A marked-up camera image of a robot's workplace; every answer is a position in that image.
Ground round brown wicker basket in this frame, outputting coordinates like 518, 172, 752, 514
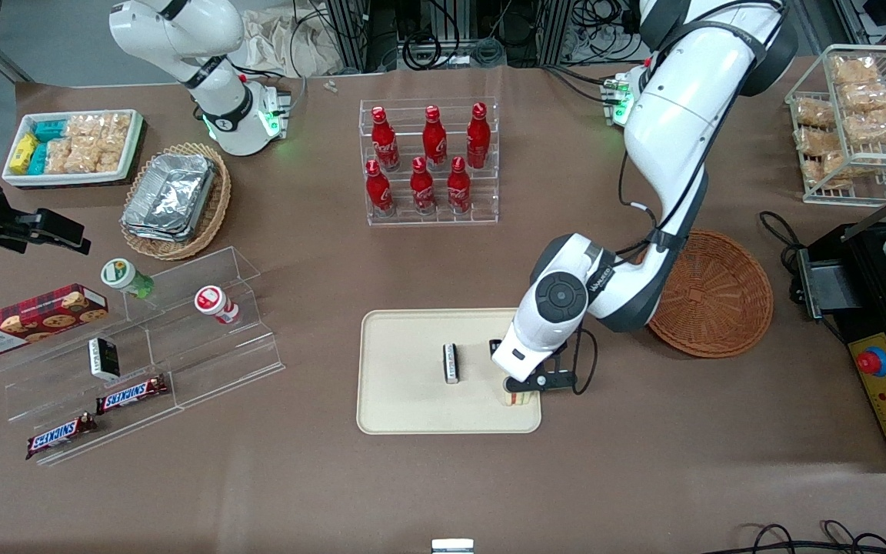
645, 229, 774, 359

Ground Snickers chocolate bar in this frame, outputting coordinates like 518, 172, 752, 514
25, 413, 98, 461
95, 375, 170, 416

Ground black floor cables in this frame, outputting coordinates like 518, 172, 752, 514
720, 521, 886, 554

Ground small black snack box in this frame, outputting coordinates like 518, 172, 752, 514
88, 337, 122, 382

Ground black cable by bracket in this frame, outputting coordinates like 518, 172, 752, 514
758, 211, 807, 272

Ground light plastic serving tray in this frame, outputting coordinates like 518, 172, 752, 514
356, 309, 543, 436

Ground red cola bottle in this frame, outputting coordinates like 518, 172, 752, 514
365, 159, 396, 219
421, 105, 448, 171
466, 102, 492, 169
370, 106, 401, 172
410, 157, 437, 217
447, 156, 473, 215

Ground aluminium frame rack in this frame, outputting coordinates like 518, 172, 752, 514
325, 0, 576, 72

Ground oval tan wicker basket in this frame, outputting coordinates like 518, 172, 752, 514
120, 142, 232, 262

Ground red emergency stop button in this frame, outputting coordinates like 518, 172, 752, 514
855, 347, 886, 379

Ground clear acrylic bottle rack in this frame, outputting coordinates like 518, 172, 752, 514
358, 97, 501, 227

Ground clear acrylic step shelf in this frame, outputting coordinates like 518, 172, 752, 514
0, 246, 287, 467

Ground yellow snack box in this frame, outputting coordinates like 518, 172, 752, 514
10, 132, 39, 175

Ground clear bag rice crackers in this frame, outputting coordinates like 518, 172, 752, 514
70, 138, 122, 175
66, 114, 105, 141
46, 138, 75, 175
101, 112, 133, 152

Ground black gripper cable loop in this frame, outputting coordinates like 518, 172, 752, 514
566, 327, 600, 396

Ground grey metal bracket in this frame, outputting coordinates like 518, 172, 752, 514
799, 258, 864, 320

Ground green lidded cup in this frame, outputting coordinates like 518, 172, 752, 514
100, 258, 156, 300

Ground bagged fried snack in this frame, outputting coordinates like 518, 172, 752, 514
843, 108, 886, 145
839, 81, 886, 113
796, 127, 844, 155
794, 98, 837, 128
830, 55, 881, 86
804, 150, 874, 190

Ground white rectangular snack tray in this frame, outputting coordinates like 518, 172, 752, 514
2, 109, 145, 189

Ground stack of foil containers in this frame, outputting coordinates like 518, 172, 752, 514
121, 152, 218, 244

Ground crumpled white cloth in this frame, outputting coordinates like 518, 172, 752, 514
237, 11, 345, 78

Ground red tartan cookie box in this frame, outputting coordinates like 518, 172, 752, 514
0, 283, 110, 361

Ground red lidded cup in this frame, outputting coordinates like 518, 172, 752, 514
194, 285, 241, 325

